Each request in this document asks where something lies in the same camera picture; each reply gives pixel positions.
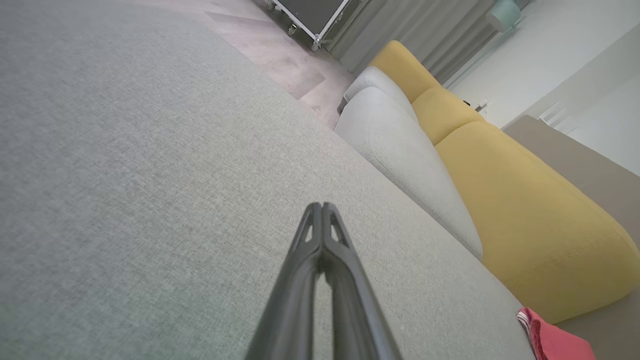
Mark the medium yellow sofa cushion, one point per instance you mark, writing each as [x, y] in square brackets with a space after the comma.
[442, 112]

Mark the small grey sofa back cushion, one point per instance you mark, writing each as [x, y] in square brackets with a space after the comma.
[380, 82]

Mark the small yellow sofa cushion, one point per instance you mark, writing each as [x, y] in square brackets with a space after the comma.
[402, 67]

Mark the red white sports jersey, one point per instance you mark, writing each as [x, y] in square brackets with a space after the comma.
[555, 340]

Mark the white slatted wall vent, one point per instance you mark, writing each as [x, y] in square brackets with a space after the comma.
[556, 116]

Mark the wall power socket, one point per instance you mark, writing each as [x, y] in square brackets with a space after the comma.
[475, 104]

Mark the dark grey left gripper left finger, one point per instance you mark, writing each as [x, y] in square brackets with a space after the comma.
[292, 300]

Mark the teal lamp shade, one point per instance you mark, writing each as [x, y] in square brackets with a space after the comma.
[504, 15]

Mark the grey pleated curtain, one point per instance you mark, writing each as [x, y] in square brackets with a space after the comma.
[425, 30]

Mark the black flight case silver edges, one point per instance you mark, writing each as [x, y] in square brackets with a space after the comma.
[315, 15]

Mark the grey fabric sofa seat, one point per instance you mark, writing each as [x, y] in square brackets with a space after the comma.
[150, 190]

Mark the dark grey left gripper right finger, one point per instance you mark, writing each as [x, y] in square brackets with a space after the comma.
[357, 310]

